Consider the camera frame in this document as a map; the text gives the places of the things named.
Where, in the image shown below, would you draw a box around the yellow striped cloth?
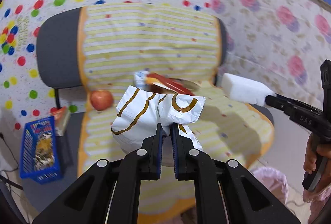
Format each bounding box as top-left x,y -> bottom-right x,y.
77,3 -> 274,223

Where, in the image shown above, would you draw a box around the white foam block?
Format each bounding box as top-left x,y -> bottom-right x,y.
221,73 -> 277,106

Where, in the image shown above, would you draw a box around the red cardboard box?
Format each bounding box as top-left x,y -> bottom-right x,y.
145,73 -> 194,96

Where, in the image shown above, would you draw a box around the blue plastic basket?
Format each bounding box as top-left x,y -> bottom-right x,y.
19,116 -> 62,184

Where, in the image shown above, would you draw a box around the person's right hand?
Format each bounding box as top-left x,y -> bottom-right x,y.
302,132 -> 331,192

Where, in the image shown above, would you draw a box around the small book stack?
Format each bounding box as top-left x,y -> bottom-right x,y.
51,106 -> 71,136

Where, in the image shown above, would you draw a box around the pink trash bag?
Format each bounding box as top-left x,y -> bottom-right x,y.
251,166 -> 289,205

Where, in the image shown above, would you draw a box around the floral print sheet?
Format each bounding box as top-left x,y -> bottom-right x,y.
214,0 -> 330,108

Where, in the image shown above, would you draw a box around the grey chair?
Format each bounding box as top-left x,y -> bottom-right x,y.
21,6 -> 275,214

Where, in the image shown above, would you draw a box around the white paper bag brown lines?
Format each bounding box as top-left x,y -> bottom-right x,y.
111,86 -> 206,153

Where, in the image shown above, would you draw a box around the white blue milk carton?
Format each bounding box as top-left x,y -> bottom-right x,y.
133,70 -> 149,91

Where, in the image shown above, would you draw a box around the red apple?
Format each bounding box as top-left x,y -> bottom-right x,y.
90,90 -> 114,111

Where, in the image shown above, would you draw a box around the black cable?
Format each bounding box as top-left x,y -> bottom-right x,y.
0,131 -> 20,172

